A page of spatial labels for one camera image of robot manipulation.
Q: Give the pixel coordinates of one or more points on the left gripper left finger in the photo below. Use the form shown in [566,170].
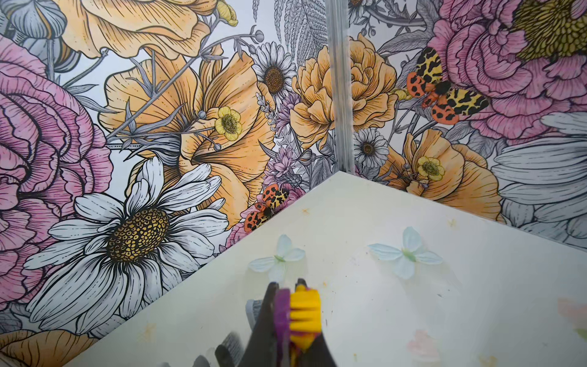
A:
[262,348]

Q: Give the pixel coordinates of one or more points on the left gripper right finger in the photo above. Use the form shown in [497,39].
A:
[312,349]

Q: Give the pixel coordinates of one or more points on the purple toothbrush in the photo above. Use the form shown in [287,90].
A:
[284,320]

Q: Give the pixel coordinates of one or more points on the black toothbrush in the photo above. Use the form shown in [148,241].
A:
[230,352]

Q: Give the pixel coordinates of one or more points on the aluminium corner post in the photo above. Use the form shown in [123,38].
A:
[339,53]

